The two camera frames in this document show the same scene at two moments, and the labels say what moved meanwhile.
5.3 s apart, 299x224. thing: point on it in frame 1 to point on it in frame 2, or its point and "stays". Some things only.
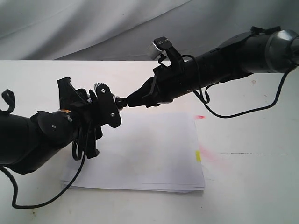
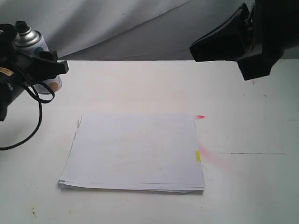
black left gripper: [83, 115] to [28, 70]
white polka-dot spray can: [120, 102] to [30, 43]
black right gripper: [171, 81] to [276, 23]
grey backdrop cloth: [124, 30] stays
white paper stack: [152, 151] stays
